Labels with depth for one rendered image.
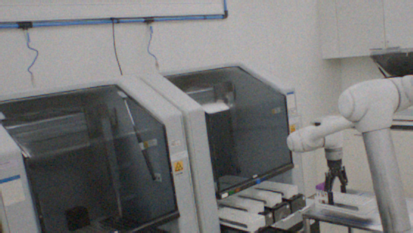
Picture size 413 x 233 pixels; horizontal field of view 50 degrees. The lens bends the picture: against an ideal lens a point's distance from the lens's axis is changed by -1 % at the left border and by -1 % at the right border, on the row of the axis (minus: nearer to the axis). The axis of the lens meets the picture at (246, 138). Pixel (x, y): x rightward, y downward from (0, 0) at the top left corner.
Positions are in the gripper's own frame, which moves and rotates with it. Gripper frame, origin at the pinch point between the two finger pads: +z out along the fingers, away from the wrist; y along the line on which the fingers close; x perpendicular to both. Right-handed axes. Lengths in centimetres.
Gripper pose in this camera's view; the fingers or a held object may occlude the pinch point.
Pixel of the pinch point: (337, 197)
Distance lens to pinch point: 229.5
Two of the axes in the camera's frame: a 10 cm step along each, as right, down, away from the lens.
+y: 7.3, -2.1, 6.5
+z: 1.2, 9.7, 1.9
